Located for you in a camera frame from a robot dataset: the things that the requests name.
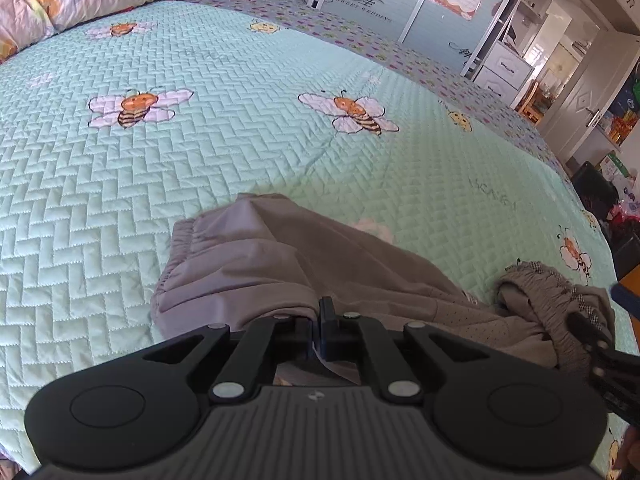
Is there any white drawer cabinet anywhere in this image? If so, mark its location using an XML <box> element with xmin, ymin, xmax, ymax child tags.
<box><xmin>472</xmin><ymin>40</ymin><xmax>534</xmax><ymax>109</ymax></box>

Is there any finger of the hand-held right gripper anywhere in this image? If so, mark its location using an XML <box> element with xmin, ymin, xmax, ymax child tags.
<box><xmin>611</xmin><ymin>284</ymin><xmax>640</xmax><ymax>313</ymax></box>
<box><xmin>567</xmin><ymin>311</ymin><xmax>616</xmax><ymax>361</ymax></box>

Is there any bee print quilted bedspread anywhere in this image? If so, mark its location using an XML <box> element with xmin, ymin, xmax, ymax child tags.
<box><xmin>0</xmin><ymin>0</ymin><xmax>636</xmax><ymax>480</ymax></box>

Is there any pile of plastic bags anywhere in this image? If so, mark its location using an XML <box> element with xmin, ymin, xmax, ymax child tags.
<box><xmin>611</xmin><ymin>175</ymin><xmax>640</xmax><ymax>223</ymax></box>

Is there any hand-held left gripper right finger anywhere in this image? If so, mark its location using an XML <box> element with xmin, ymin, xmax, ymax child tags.
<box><xmin>319</xmin><ymin>296</ymin><xmax>488</xmax><ymax>405</ymax></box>

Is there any white room door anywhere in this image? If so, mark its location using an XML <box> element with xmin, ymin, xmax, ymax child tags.
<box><xmin>540</xmin><ymin>35</ymin><xmax>640</xmax><ymax>162</ymax></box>

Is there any green and white box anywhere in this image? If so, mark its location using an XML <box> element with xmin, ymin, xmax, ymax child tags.
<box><xmin>597</xmin><ymin>152</ymin><xmax>632</xmax><ymax>182</ymax></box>

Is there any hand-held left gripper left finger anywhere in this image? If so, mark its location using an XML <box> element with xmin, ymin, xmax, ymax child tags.
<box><xmin>142</xmin><ymin>316</ymin><xmax>321</xmax><ymax>405</ymax></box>

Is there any black bag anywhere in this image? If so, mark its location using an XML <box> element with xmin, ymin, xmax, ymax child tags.
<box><xmin>570</xmin><ymin>160</ymin><xmax>622</xmax><ymax>222</ymax></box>

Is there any grey hooded jacket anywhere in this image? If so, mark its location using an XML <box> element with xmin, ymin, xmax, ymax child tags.
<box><xmin>150</xmin><ymin>192</ymin><xmax>616</xmax><ymax>386</ymax></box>

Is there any wooden stool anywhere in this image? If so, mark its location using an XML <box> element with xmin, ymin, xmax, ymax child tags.
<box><xmin>516</xmin><ymin>81</ymin><xmax>547</xmax><ymax>124</ymax></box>

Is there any shelf of colourful goods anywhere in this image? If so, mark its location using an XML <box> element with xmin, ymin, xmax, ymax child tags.
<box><xmin>602</xmin><ymin>60</ymin><xmax>640</xmax><ymax>147</ymax></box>

